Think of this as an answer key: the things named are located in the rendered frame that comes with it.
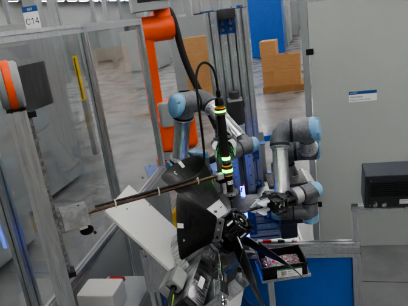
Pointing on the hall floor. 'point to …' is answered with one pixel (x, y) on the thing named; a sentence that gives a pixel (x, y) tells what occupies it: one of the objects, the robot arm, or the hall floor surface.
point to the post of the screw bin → (271, 294)
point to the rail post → (357, 281)
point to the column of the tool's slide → (40, 205)
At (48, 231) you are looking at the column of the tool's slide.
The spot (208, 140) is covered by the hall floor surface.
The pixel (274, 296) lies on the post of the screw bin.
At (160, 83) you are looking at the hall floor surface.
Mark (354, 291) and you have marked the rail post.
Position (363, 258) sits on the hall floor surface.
